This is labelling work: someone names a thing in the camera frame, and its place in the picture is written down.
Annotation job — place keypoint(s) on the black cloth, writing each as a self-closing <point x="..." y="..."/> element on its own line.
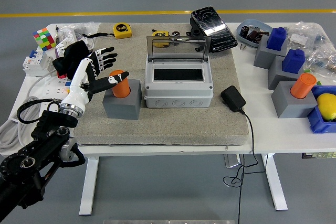
<point x="71" y="56"/>

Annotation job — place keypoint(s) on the round yellow tape measure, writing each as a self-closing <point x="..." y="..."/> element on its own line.
<point x="160" y="34"/>

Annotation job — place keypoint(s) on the black capacitor cylinder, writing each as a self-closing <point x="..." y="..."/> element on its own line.
<point x="176" y="34"/>

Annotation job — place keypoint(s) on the small red object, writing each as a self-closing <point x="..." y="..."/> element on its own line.
<point x="61" y="75"/>

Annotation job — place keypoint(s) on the blue plastic bin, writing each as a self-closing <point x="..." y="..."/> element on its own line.
<point x="319" y="124"/>

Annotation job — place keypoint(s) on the blue plastic block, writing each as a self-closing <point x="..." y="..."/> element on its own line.
<point x="277" y="39"/>
<point x="294" y="61"/>

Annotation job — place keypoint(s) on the clear plastic parts bag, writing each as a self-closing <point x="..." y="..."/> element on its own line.
<point x="321" y="58"/>
<point x="302" y="37"/>
<point x="81" y="28"/>

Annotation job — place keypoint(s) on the table height control panel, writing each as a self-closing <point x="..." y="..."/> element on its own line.
<point x="319" y="155"/>

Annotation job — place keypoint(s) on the black power adapter plug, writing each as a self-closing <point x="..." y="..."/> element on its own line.
<point x="233" y="98"/>

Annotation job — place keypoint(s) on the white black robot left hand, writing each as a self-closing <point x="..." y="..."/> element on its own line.
<point x="78" y="82"/>

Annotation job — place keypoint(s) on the black cracked glass panel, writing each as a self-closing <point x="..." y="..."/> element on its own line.
<point x="212" y="27"/>

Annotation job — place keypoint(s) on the white power strip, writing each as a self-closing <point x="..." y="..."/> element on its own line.
<point x="52" y="87"/>

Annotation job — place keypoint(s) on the grey square holder block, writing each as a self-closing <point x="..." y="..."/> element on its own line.
<point x="278" y="74"/>
<point x="120" y="108"/>
<point x="291" y="106"/>
<point x="262" y="56"/>

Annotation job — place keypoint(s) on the white table leg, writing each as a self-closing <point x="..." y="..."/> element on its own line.
<point x="275" y="182"/>
<point x="89" y="182"/>

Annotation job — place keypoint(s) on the blue-grey oval tray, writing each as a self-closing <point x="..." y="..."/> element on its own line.
<point x="248" y="42"/>

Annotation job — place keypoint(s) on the orange cylindrical battery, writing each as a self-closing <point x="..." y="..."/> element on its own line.
<point x="122" y="89"/>
<point x="303" y="86"/>

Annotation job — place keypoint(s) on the white circuit breaker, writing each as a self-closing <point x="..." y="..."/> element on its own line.
<point x="34" y="64"/>

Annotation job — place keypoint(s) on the green plastic piece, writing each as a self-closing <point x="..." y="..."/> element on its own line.
<point x="307" y="71"/>

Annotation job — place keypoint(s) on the large colourful puzzle cube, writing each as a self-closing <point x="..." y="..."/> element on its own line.
<point x="44" y="39"/>

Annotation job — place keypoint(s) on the white wall socket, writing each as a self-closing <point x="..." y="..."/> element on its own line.
<point x="63" y="47"/>

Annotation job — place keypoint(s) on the brown capacitor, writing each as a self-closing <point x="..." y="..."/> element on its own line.
<point x="253" y="36"/>

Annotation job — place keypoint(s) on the grey plastic junction box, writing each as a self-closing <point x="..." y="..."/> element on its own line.
<point x="178" y="95"/>

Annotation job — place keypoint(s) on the small black capacitor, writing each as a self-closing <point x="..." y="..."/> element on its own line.
<point x="244" y="31"/>

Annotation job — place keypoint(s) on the square yellow tape measure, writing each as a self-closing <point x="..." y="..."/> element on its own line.
<point x="123" y="31"/>

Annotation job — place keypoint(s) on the smoky transparent box lid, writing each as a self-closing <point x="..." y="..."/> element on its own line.
<point x="178" y="49"/>

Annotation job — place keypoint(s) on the small colourful puzzle cube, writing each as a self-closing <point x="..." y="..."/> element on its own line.
<point x="67" y="84"/>

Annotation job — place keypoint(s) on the grey-brown mat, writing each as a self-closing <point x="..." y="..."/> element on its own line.
<point x="170" y="129"/>

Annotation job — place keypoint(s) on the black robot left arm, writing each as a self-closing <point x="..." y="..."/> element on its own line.
<point x="52" y="134"/>

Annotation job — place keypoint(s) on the yellow lemon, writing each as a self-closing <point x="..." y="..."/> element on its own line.
<point x="328" y="107"/>

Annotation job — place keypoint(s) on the grey under-table control box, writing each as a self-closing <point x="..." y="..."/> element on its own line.
<point x="232" y="160"/>

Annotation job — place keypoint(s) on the black plastic bracket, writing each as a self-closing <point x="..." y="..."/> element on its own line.
<point x="194" y="29"/>

